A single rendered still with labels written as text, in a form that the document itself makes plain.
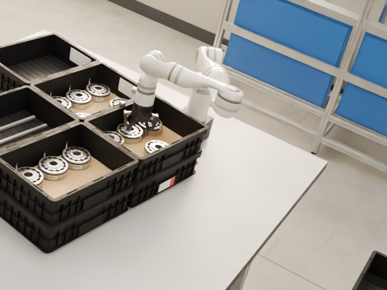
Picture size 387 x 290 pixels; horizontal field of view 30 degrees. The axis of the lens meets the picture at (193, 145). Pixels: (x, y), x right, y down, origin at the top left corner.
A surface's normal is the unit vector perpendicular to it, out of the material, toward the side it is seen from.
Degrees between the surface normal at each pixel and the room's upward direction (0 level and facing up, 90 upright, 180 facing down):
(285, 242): 0
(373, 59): 90
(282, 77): 90
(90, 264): 0
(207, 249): 0
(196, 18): 90
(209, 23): 90
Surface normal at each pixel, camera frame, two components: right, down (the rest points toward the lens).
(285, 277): 0.21, -0.82
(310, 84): -0.48, 0.39
